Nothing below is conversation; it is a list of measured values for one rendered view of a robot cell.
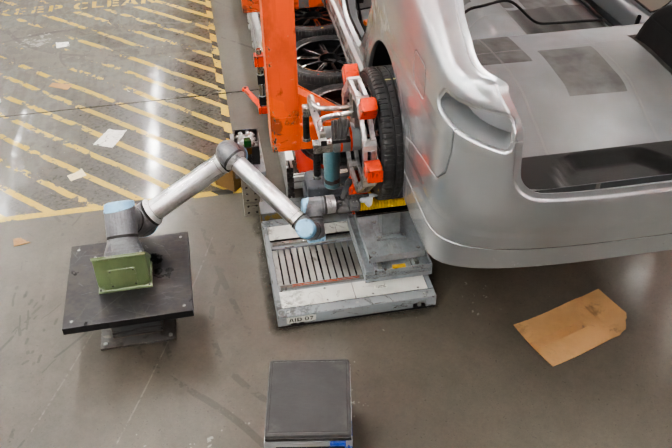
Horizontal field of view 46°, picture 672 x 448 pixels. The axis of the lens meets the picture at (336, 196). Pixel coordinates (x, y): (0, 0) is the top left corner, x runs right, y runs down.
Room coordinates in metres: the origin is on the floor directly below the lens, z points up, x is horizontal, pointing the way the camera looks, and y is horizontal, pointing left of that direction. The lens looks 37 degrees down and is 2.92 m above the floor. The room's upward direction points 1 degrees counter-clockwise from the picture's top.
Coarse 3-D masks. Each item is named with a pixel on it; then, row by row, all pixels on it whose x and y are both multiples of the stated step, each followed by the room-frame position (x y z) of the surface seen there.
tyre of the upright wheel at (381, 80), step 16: (368, 80) 3.30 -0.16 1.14; (384, 80) 3.24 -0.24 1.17; (384, 96) 3.14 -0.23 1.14; (384, 112) 3.08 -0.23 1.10; (400, 112) 3.09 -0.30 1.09; (384, 128) 3.03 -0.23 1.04; (400, 128) 3.03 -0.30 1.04; (384, 144) 3.00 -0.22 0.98; (400, 144) 3.00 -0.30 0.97; (384, 160) 2.97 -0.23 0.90; (400, 160) 2.98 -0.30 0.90; (384, 176) 2.97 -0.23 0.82; (400, 176) 2.98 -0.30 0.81; (384, 192) 3.00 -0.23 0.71; (400, 192) 3.03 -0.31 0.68
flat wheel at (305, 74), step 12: (324, 36) 5.15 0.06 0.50; (336, 36) 5.14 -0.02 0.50; (300, 48) 4.99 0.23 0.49; (312, 48) 5.06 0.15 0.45; (324, 48) 5.00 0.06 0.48; (336, 48) 5.00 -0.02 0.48; (300, 60) 4.85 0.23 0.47; (312, 60) 4.85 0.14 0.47; (324, 60) 4.90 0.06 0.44; (336, 60) 4.90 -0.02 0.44; (300, 72) 4.61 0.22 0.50; (312, 72) 4.61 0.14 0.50; (324, 72) 4.61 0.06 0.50; (336, 72) 4.60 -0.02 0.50; (300, 84) 4.59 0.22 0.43; (312, 84) 4.55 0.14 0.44; (324, 84) 4.54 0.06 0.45
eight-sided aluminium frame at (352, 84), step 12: (348, 84) 3.35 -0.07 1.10; (360, 84) 3.30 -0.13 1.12; (348, 96) 3.50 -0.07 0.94; (360, 96) 3.19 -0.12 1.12; (360, 120) 3.09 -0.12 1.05; (372, 120) 3.10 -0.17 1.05; (360, 132) 3.08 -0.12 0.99; (372, 132) 3.06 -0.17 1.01; (372, 144) 3.02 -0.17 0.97; (348, 156) 3.39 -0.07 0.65; (372, 156) 3.02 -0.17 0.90; (348, 168) 3.36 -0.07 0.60; (360, 168) 3.33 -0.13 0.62; (360, 180) 3.08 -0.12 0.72; (360, 192) 3.14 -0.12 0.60
